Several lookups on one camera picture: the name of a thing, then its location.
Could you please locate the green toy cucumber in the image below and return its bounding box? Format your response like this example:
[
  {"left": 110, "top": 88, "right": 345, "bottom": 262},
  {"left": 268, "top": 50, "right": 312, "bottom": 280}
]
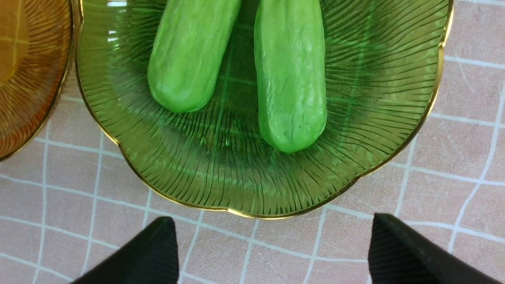
[
  {"left": 254, "top": 0, "right": 327, "bottom": 153},
  {"left": 147, "top": 0, "right": 241, "bottom": 113}
]

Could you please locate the amber ribbed glass plate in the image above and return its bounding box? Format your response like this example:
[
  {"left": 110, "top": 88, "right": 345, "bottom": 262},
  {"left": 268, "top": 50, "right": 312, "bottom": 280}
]
[{"left": 0, "top": 0, "right": 75, "bottom": 161}]

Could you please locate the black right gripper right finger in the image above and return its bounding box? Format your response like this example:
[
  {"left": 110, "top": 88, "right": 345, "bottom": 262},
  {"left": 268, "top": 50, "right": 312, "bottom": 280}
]
[{"left": 368, "top": 213, "right": 498, "bottom": 284}]

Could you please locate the green ribbed glass plate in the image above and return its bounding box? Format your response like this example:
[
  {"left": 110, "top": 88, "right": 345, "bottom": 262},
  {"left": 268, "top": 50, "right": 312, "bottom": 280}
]
[{"left": 76, "top": 0, "right": 453, "bottom": 219}]

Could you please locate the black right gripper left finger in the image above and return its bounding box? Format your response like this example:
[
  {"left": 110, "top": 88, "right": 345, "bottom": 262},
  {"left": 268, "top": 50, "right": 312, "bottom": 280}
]
[{"left": 73, "top": 216, "right": 179, "bottom": 284}]

